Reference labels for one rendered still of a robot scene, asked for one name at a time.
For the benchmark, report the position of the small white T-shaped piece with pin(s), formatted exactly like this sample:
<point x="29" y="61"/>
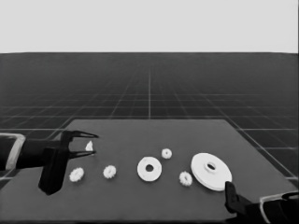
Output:
<point x="89" y="146"/>

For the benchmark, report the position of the large thick white disc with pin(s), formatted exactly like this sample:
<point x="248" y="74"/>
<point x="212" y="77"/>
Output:
<point x="218" y="180"/>

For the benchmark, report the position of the white toothed gear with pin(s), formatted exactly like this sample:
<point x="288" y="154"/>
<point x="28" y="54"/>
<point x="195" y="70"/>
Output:
<point x="113" y="173"/>
<point x="170" y="154"/>
<point x="73" y="176"/>
<point x="189" y="180"/>

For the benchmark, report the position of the white round carrier with pins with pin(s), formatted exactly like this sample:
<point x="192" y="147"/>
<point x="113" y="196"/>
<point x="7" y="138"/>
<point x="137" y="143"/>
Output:
<point x="141" y="169"/>

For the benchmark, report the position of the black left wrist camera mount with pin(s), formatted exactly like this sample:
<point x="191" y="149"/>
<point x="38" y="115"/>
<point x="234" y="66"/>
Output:
<point x="51" y="174"/>

